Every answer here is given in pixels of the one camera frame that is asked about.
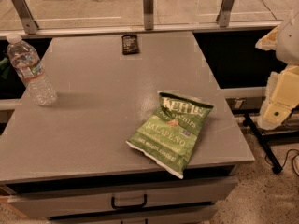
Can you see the grey upper drawer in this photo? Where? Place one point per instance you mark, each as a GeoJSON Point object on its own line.
{"type": "Point", "coordinates": [87, 201]}

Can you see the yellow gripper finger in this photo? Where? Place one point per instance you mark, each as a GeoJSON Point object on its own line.
{"type": "Point", "coordinates": [281, 97]}
{"type": "Point", "coordinates": [269, 41]}

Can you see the left metal bracket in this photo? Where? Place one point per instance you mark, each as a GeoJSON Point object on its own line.
{"type": "Point", "coordinates": [29, 25]}

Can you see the black drawer handle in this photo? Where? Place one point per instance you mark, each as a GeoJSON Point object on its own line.
{"type": "Point", "coordinates": [129, 203]}

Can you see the green jalapeno chip bag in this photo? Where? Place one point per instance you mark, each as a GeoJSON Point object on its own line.
{"type": "Point", "coordinates": [169, 135]}

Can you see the middle metal bracket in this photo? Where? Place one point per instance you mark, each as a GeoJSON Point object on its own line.
{"type": "Point", "coordinates": [148, 8]}

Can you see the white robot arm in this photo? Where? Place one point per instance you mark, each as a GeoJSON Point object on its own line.
{"type": "Point", "coordinates": [287, 47]}

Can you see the grey lower drawer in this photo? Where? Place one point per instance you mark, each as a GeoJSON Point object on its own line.
{"type": "Point", "coordinates": [182, 215]}

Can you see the right metal bracket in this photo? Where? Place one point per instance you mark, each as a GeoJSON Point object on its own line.
{"type": "Point", "coordinates": [223, 18]}

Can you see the dark rxbar chocolate bar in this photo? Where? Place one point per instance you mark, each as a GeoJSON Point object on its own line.
{"type": "Point", "coordinates": [129, 44]}

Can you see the grey drawer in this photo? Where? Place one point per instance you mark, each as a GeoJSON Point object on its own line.
{"type": "Point", "coordinates": [182, 215]}
{"type": "Point", "coordinates": [87, 201]}

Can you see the black stand leg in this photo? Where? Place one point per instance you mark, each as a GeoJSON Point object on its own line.
{"type": "Point", "coordinates": [276, 167]}

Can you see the metal bracket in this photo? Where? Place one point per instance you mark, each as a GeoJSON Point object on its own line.
{"type": "Point", "coordinates": [29, 25]}
{"type": "Point", "coordinates": [223, 18]}
{"type": "Point", "coordinates": [148, 8]}

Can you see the metal window rail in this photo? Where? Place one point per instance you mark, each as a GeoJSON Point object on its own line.
{"type": "Point", "coordinates": [158, 28]}

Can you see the clear plastic water bottle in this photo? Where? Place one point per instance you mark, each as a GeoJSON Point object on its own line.
{"type": "Point", "coordinates": [28, 66]}

